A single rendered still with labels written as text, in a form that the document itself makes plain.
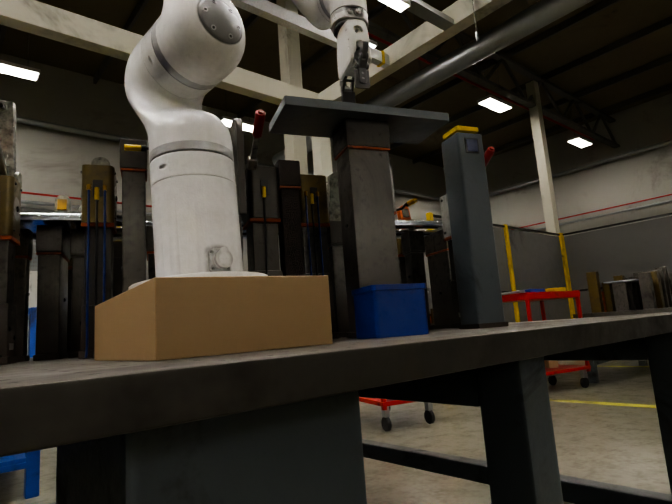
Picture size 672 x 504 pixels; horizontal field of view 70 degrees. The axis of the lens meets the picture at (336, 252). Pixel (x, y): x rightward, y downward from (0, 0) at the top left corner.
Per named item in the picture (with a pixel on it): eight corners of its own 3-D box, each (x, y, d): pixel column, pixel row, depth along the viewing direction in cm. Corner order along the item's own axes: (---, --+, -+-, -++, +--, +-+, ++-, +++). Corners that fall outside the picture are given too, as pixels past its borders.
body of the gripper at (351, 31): (373, 13, 104) (377, 61, 102) (358, 41, 114) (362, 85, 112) (340, 9, 102) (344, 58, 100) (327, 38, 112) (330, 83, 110)
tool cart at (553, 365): (552, 384, 501) (539, 290, 517) (594, 387, 461) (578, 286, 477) (496, 394, 463) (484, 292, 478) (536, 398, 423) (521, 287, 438)
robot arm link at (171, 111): (173, 143, 63) (162, -18, 67) (118, 186, 76) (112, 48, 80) (250, 159, 72) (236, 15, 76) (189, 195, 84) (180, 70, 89)
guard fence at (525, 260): (575, 358, 762) (557, 234, 793) (584, 358, 751) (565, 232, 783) (438, 387, 540) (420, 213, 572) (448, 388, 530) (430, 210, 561)
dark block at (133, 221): (149, 352, 97) (147, 152, 103) (149, 353, 90) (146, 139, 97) (121, 355, 95) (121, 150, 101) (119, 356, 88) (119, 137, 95)
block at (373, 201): (390, 334, 103) (372, 135, 110) (408, 334, 96) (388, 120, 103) (346, 338, 100) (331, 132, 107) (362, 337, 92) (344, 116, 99)
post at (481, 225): (486, 327, 112) (464, 146, 119) (508, 326, 105) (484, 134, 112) (458, 329, 109) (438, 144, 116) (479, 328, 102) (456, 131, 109)
